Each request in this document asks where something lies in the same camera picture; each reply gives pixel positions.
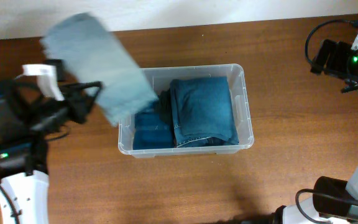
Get black cloth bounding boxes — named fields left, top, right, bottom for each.
left=154, top=90, right=172, bottom=126

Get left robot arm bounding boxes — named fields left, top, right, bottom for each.
left=0, top=80, right=103, bottom=223

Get dark blue jeans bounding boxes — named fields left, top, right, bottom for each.
left=170, top=77, right=239, bottom=147

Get light grey jeans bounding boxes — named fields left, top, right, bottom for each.
left=40, top=13, right=157, bottom=126

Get clear plastic storage bin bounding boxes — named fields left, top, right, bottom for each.
left=117, top=63, right=254, bottom=158

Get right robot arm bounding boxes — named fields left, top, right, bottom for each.
left=250, top=40, right=358, bottom=223

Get blue cloth bundle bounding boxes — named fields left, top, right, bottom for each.
left=132, top=105, right=175, bottom=150

